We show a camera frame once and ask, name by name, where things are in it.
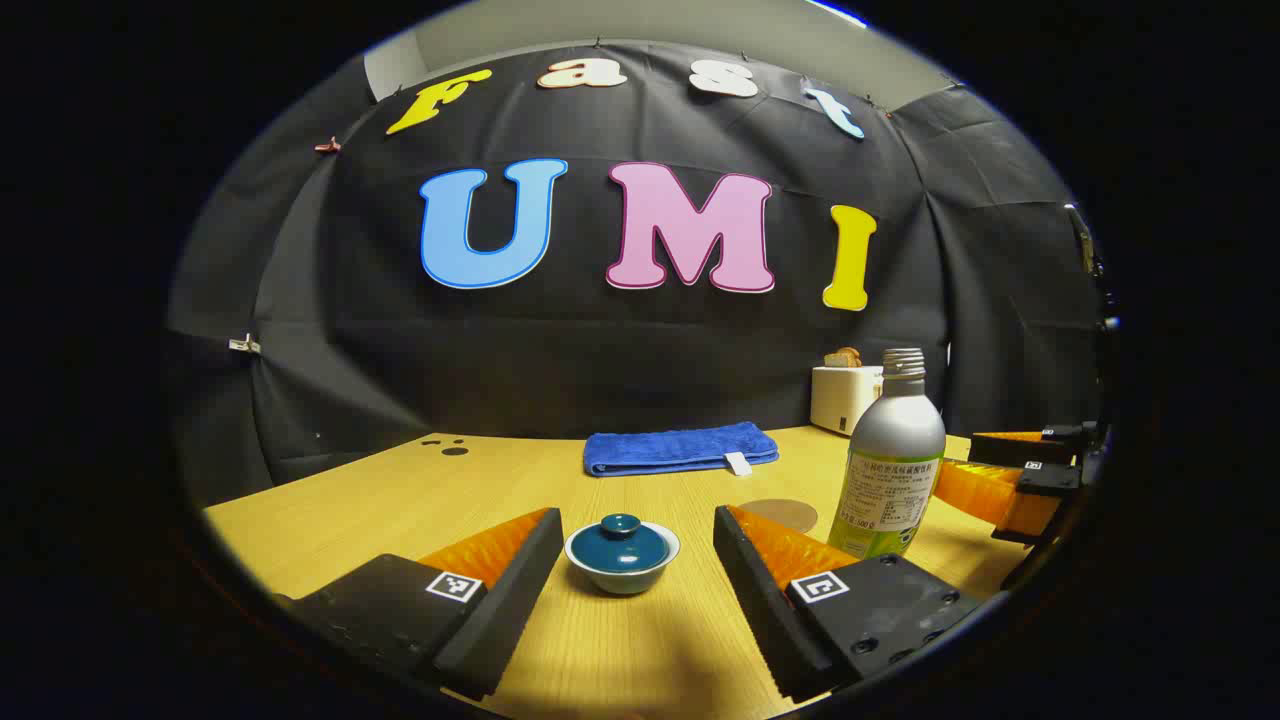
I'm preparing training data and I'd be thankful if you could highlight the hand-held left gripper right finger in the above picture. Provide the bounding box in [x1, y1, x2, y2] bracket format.
[712, 505, 986, 704]

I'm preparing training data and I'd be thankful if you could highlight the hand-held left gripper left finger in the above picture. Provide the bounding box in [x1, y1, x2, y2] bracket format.
[272, 507, 565, 701]

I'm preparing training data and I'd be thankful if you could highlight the round brown coaster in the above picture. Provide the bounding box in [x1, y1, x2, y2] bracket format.
[740, 498, 819, 534]

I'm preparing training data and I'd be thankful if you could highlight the silver green water bottle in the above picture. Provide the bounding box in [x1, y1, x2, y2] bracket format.
[828, 348, 947, 559]

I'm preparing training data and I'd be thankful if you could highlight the white teacup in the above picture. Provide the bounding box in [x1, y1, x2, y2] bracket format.
[565, 525, 681, 596]

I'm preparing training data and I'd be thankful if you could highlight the teal teacup lid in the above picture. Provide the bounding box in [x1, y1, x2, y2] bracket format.
[572, 513, 671, 579]

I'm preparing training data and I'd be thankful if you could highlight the white toaster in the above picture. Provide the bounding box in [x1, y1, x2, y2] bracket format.
[810, 365, 886, 437]

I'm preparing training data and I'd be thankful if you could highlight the folded blue towel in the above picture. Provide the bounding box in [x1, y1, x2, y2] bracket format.
[583, 421, 780, 478]

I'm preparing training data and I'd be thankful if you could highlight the black backdrop cloth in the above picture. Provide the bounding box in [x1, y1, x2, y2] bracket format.
[165, 38, 1106, 506]

